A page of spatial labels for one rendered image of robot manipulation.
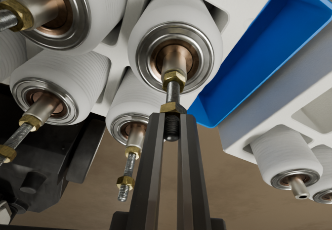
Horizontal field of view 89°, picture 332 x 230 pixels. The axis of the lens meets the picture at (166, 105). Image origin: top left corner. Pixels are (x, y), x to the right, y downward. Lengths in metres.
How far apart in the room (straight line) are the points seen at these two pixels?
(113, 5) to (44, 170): 0.45
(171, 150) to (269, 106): 0.46
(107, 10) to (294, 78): 0.31
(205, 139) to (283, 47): 0.41
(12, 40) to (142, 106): 0.20
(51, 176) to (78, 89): 0.37
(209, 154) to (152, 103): 0.56
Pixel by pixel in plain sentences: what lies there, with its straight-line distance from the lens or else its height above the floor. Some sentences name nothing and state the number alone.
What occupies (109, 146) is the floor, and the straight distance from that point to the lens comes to 0.76.
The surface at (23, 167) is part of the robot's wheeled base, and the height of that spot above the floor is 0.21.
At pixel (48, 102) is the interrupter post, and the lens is 0.25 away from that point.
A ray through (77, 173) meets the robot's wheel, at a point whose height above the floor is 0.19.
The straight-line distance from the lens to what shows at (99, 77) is 0.27.
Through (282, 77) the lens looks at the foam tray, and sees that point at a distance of 0.38.
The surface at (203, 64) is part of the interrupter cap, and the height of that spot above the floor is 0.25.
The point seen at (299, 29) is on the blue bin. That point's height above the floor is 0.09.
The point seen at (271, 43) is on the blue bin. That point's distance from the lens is 0.41.
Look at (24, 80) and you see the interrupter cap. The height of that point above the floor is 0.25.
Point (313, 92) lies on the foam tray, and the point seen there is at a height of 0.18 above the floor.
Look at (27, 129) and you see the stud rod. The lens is 0.23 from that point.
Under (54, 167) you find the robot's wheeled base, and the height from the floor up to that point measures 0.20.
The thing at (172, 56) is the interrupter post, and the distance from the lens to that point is 0.16.
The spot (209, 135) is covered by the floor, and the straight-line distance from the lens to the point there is 0.65.
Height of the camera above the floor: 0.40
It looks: 49 degrees down
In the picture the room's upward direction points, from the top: 175 degrees counter-clockwise
